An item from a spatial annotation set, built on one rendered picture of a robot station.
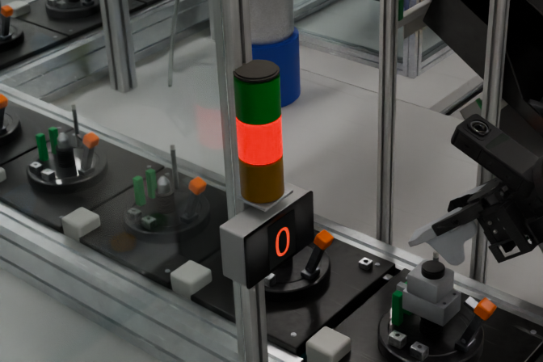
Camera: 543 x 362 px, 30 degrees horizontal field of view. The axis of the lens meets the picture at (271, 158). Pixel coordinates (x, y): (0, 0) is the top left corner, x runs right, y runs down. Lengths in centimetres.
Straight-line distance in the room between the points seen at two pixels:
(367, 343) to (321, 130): 81
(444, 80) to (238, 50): 129
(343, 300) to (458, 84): 96
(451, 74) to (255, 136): 130
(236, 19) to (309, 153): 99
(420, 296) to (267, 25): 94
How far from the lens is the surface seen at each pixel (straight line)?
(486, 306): 130
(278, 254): 118
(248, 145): 110
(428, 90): 228
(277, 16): 212
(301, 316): 143
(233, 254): 115
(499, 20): 135
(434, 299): 132
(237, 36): 107
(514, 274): 172
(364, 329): 141
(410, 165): 199
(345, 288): 148
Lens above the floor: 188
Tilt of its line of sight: 30 degrees down
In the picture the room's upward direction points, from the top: 3 degrees counter-clockwise
